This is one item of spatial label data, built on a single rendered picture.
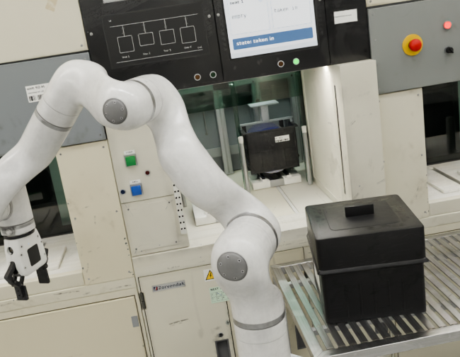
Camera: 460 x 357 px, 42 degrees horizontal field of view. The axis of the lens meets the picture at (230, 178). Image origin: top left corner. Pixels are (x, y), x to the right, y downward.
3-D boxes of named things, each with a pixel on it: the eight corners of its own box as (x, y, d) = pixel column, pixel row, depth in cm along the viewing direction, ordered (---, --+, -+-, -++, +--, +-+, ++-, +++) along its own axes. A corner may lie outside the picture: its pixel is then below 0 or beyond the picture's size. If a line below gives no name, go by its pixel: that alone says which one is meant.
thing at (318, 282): (314, 280, 192) (308, 229, 187) (401, 269, 190) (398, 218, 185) (325, 324, 165) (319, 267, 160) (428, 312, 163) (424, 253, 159)
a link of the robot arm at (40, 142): (40, 139, 127) (-13, 238, 140) (81, 122, 141) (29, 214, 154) (8, 113, 127) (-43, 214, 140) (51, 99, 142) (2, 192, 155)
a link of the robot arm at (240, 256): (290, 303, 141) (277, 207, 134) (271, 347, 124) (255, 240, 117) (241, 302, 145) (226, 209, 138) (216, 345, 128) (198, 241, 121)
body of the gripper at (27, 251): (18, 236, 145) (28, 278, 148) (42, 221, 154) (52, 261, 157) (-8, 236, 148) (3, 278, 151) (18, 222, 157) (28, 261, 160)
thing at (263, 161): (248, 184, 255) (238, 110, 247) (241, 172, 275) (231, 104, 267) (304, 174, 257) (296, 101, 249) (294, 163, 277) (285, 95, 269)
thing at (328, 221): (318, 275, 160) (312, 230, 156) (306, 235, 188) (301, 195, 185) (429, 261, 158) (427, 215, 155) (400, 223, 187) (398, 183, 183)
